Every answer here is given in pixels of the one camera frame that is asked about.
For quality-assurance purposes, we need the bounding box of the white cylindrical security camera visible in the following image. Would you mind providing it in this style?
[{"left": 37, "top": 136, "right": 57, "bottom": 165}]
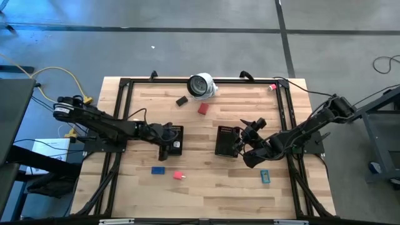
[{"left": 186, "top": 72, "right": 219, "bottom": 101}]

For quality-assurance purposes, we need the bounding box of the teal rectangular card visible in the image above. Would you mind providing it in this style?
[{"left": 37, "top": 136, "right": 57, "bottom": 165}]
[{"left": 259, "top": 169, "right": 271, "bottom": 184}]

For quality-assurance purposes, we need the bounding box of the dark grey desk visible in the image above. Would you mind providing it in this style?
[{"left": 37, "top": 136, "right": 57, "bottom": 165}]
[{"left": 0, "top": 77, "right": 36, "bottom": 216}]

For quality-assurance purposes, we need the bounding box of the black bag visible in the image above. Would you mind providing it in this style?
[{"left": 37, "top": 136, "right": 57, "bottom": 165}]
[{"left": 26, "top": 172, "right": 78, "bottom": 198}]

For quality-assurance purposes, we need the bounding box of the person's foot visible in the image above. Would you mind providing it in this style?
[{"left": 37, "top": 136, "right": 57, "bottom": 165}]
[{"left": 367, "top": 160, "right": 383, "bottom": 174}]

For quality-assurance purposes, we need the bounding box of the black diagonal bar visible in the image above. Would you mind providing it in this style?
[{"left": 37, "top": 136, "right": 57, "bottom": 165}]
[{"left": 7, "top": 145, "right": 83, "bottom": 182}]

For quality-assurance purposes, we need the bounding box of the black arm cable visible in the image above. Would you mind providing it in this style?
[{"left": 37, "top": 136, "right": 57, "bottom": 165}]
[{"left": 272, "top": 76, "right": 335, "bottom": 98}]

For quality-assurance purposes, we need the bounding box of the black cart cable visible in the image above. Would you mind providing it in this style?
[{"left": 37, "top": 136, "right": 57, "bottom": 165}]
[{"left": 352, "top": 83, "right": 400, "bottom": 107}]

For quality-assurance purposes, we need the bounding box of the silver aluminium bracket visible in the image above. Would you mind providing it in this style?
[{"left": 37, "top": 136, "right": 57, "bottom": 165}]
[
  {"left": 99, "top": 218, "right": 136, "bottom": 225},
  {"left": 274, "top": 219, "right": 309, "bottom": 225}
]

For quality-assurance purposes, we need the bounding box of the black mesh basket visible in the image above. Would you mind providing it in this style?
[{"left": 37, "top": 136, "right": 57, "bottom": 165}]
[
  {"left": 158, "top": 124, "right": 184, "bottom": 156},
  {"left": 214, "top": 125, "right": 241, "bottom": 158}
]

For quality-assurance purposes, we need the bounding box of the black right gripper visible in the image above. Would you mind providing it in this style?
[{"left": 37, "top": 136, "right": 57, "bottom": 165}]
[{"left": 232, "top": 117, "right": 267, "bottom": 157}]

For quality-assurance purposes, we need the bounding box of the black looped floor cable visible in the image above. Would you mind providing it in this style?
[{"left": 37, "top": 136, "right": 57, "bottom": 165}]
[{"left": 372, "top": 54, "right": 400, "bottom": 75}]

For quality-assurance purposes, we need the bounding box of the grey metal cart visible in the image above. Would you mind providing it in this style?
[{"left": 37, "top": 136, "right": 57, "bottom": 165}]
[{"left": 345, "top": 84, "right": 400, "bottom": 185}]

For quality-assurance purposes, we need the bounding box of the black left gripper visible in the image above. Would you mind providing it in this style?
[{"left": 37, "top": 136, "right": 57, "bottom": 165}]
[{"left": 146, "top": 122, "right": 179, "bottom": 162}]

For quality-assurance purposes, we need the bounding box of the yellow extension cable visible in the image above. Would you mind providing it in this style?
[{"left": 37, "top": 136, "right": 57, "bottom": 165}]
[{"left": 0, "top": 52, "right": 94, "bottom": 106}]

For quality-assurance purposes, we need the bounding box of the white paper sheet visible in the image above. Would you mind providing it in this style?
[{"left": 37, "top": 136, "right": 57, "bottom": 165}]
[{"left": 24, "top": 137, "right": 71, "bottom": 176}]

